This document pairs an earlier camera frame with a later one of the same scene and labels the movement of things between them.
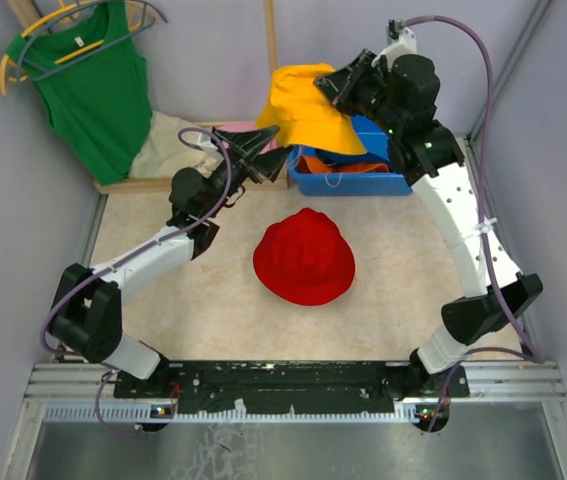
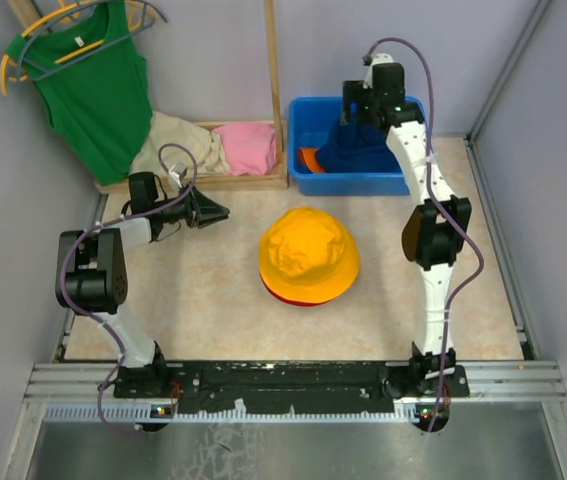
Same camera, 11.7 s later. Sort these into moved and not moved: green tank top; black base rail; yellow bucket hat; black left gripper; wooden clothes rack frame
Moved: yellow bucket hat; black left gripper
Not moved: wooden clothes rack frame; green tank top; black base rail
